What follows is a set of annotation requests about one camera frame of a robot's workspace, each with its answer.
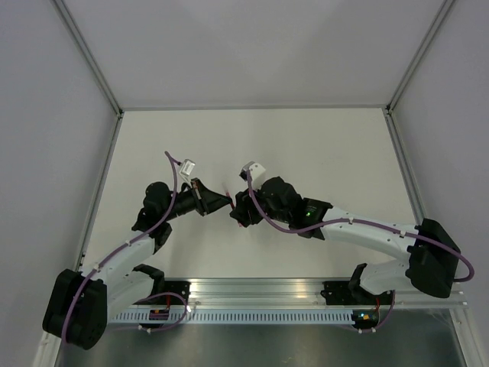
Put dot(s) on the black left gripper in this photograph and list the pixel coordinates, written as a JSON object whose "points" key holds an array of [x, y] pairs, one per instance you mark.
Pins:
{"points": [[205, 200]]}

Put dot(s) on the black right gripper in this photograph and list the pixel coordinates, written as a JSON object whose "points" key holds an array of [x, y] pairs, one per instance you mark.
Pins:
{"points": [[243, 202]]}

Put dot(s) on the red gel pen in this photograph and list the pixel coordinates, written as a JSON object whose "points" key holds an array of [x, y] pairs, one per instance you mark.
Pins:
{"points": [[227, 193]]}

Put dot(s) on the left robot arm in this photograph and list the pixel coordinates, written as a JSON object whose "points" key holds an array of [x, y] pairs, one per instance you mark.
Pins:
{"points": [[83, 302]]}

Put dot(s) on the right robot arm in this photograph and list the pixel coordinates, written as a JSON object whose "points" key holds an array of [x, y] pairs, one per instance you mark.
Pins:
{"points": [[423, 257]]}

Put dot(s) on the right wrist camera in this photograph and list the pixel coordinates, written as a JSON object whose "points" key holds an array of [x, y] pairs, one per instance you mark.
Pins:
{"points": [[257, 173]]}

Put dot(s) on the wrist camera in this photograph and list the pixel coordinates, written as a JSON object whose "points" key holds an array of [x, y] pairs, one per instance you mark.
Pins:
{"points": [[257, 173], [186, 169]]}

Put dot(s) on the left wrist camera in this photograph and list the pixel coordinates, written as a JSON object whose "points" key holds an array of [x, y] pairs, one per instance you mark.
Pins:
{"points": [[186, 169]]}

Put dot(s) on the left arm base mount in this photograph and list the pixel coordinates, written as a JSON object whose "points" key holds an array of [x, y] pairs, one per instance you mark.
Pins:
{"points": [[164, 294]]}

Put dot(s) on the aluminium mounting rail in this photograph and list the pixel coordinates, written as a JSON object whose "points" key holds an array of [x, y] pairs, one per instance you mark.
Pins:
{"points": [[296, 293]]}

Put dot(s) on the left aluminium frame post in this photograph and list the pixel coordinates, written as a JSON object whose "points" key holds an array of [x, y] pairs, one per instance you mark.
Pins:
{"points": [[81, 44]]}

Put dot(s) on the aluminium frame post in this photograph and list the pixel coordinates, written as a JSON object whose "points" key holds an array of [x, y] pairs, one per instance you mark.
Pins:
{"points": [[421, 51], [81, 44]]}

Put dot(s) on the white slotted cable duct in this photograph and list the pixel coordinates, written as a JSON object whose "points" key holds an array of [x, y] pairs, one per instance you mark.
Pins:
{"points": [[155, 317]]}

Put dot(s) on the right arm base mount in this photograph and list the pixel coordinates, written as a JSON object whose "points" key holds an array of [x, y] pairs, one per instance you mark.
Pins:
{"points": [[347, 293]]}

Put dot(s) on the right aluminium frame post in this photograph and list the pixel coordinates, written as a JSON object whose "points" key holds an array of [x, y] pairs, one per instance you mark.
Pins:
{"points": [[421, 51]]}

